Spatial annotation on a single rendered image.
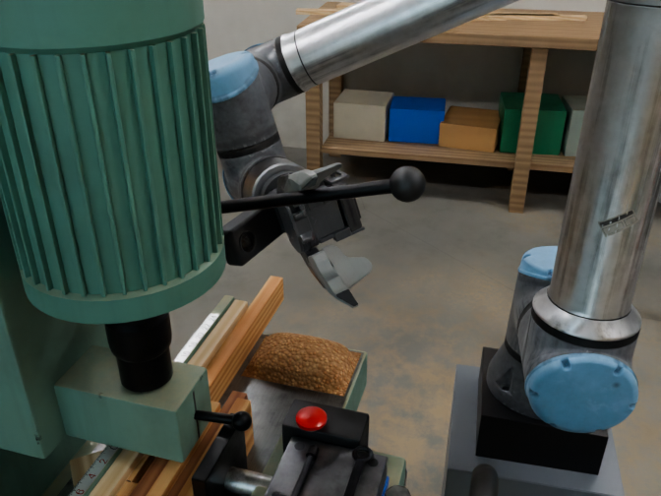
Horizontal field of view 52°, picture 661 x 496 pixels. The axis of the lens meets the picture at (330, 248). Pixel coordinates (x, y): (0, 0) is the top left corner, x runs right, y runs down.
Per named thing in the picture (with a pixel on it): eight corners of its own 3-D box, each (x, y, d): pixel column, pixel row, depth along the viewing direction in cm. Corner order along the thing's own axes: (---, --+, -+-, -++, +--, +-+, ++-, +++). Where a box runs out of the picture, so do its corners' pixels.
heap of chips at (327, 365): (343, 397, 85) (344, 373, 83) (241, 376, 89) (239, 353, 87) (361, 353, 93) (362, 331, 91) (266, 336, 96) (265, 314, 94)
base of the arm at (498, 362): (490, 347, 136) (498, 305, 131) (588, 367, 132) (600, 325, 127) (482, 406, 120) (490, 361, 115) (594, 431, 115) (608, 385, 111)
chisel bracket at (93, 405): (185, 475, 68) (176, 411, 64) (65, 446, 71) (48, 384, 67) (216, 424, 74) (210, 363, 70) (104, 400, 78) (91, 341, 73)
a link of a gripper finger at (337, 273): (393, 286, 73) (351, 224, 77) (345, 310, 72) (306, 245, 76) (391, 300, 76) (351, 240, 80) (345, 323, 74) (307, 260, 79)
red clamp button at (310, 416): (322, 436, 64) (322, 428, 63) (291, 429, 64) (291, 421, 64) (330, 414, 66) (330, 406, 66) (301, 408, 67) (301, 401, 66)
